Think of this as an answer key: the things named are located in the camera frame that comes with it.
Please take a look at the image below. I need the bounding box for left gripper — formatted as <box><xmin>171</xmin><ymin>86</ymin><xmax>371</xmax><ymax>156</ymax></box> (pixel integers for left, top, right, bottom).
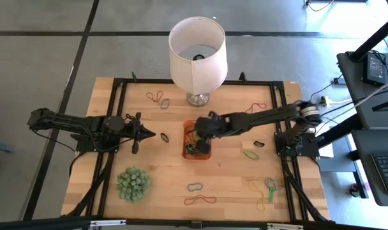
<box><xmin>123</xmin><ymin>111</ymin><xmax>157</xmax><ymax>155</ymax></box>

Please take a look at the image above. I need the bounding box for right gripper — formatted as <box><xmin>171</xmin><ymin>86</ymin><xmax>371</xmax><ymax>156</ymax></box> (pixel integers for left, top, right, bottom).
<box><xmin>195</xmin><ymin>110</ymin><xmax>234</xmax><ymax>155</ymax></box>

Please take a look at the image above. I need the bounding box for long yellow rubber band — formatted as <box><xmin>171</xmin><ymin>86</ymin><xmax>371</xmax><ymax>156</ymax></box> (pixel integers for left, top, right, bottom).
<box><xmin>184</xmin><ymin>126</ymin><xmax>200</xmax><ymax>144</ymax></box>

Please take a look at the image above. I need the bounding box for wide blue rubber band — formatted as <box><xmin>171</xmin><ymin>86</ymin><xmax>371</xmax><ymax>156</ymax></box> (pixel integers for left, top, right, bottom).
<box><xmin>186</xmin><ymin>182</ymin><xmax>204</xmax><ymax>193</ymax></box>

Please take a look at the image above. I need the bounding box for thin yellow rubber band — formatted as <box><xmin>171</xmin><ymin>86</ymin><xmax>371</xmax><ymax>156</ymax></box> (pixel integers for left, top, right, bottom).
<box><xmin>247</xmin><ymin>180</ymin><xmax>267</xmax><ymax>213</ymax></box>

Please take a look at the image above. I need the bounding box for orange plastic bin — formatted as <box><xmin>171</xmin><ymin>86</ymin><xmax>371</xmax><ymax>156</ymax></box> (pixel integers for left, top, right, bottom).
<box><xmin>182</xmin><ymin>119</ymin><xmax>213</xmax><ymax>162</ymax></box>

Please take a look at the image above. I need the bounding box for long red rubber band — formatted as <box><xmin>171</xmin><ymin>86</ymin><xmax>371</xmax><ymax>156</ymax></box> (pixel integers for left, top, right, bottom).
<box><xmin>183</xmin><ymin>194</ymin><xmax>218</xmax><ymax>206</ymax></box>

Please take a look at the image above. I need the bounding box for green succulent in blue pot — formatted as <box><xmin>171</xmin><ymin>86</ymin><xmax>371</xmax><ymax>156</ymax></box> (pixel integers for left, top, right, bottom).
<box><xmin>116</xmin><ymin>165</ymin><xmax>151</xmax><ymax>204</ymax></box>

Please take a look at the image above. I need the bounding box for white shade table lamp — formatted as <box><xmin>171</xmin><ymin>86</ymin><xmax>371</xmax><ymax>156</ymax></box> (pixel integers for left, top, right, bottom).
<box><xmin>168</xmin><ymin>16</ymin><xmax>228</xmax><ymax>107</ymax></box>

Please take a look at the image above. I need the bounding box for white paper sheet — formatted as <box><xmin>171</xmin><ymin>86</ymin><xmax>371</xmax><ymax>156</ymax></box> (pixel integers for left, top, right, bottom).
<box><xmin>318</xmin><ymin>142</ymin><xmax>334</xmax><ymax>160</ymax></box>

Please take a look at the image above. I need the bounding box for black side desk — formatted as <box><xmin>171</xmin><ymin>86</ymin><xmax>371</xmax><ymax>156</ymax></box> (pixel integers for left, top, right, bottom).
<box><xmin>351</xmin><ymin>128</ymin><xmax>388</xmax><ymax>208</ymax></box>
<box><xmin>336</xmin><ymin>50</ymin><xmax>388</xmax><ymax>128</ymax></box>

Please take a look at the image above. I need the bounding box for black power brick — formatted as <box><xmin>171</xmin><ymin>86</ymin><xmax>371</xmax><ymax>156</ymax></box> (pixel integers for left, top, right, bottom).
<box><xmin>362</xmin><ymin>52</ymin><xmax>388</xmax><ymax>88</ymax></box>

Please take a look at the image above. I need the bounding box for black stand pole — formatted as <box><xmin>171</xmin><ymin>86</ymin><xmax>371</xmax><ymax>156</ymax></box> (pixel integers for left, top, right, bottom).
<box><xmin>347</xmin><ymin>13</ymin><xmax>388</xmax><ymax>63</ymax></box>

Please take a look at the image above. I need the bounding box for black aluminium table frame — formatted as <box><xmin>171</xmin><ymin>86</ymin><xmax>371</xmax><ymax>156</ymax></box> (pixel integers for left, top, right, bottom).
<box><xmin>60</xmin><ymin>72</ymin><xmax>331</xmax><ymax>224</ymax></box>

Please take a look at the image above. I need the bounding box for black frame beam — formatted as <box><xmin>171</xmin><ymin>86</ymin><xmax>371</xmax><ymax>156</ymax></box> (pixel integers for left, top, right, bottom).
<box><xmin>0</xmin><ymin>216</ymin><xmax>388</xmax><ymax>230</ymax></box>

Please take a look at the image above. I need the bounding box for yellow floor cable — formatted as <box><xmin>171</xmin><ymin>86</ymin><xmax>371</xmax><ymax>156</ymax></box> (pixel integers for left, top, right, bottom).
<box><xmin>304</xmin><ymin>0</ymin><xmax>336</xmax><ymax>13</ymax></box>

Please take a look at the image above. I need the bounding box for white cable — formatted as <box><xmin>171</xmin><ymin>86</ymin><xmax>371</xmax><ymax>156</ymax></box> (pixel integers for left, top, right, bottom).
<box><xmin>321</xmin><ymin>83</ymin><xmax>388</xmax><ymax>121</ymax></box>

